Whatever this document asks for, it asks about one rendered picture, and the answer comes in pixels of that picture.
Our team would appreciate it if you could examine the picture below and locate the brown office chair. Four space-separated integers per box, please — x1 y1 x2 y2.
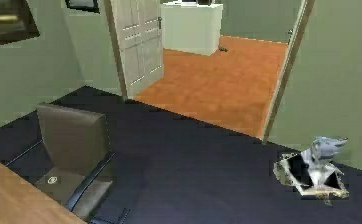
6 102 131 224

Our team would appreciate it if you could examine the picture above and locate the white panelled room door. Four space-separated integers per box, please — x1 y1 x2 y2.
109 0 165 99

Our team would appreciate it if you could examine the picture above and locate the white cabinet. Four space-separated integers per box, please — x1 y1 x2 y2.
160 0 224 57

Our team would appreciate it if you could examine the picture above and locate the grey crumpled floor object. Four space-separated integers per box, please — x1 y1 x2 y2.
272 135 351 205

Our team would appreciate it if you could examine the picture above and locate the small black framed picture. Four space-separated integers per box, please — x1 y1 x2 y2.
64 0 101 14

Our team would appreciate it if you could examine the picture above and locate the brown wooden table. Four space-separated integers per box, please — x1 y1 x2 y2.
0 155 87 224

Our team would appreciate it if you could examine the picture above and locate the dark framed wall picture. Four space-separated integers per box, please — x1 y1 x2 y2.
0 0 41 48

